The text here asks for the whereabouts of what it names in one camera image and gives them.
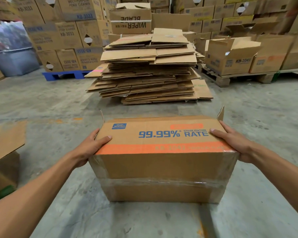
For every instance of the person's left hand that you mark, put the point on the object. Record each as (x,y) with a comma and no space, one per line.
(85,152)

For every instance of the person's right hand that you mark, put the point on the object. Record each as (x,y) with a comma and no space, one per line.
(239,144)

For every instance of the person's left thumb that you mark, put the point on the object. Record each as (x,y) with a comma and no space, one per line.
(103,142)

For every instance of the person's right thumb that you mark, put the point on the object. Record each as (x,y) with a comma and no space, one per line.
(219,135)

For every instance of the orange-striped cardboard box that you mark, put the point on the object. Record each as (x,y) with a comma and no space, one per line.
(161,166)

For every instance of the person's left forearm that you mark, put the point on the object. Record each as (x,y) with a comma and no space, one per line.
(32,198)

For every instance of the person's right forearm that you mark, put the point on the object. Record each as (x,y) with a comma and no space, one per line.
(280,171)

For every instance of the wooden pallet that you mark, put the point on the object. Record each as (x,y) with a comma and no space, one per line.
(238,76)

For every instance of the open cardboard box with flaps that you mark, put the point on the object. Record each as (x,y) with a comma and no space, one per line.
(226,59)

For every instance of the blue plastic pallet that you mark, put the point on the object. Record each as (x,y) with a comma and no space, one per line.
(64,74)

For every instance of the stack of flattened cardboard boxes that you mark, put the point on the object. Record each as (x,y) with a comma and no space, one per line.
(149,71)

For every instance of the orange-labelled closed cardboard box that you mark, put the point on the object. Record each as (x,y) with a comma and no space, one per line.
(270,56)

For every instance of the large open plain cardboard box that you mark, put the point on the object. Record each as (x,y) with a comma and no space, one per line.
(2,156)

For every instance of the cardboard box with diamond mark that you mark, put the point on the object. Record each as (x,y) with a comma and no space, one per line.
(296,56)

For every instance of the green plastic pallet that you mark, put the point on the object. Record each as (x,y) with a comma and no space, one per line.
(1,194)

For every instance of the stack of blue-printed cardboard boxes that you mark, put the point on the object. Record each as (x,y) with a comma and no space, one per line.
(64,32)

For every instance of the grey plastic bin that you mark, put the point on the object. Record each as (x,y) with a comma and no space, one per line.
(13,61)

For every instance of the upside-down open cardboard box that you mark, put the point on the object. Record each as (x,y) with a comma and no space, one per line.
(130,21)

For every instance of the clear plastic bag of scraps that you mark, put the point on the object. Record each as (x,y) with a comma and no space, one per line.
(10,35)

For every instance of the wall of stacked cardboard boxes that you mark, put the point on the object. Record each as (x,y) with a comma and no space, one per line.
(226,14)

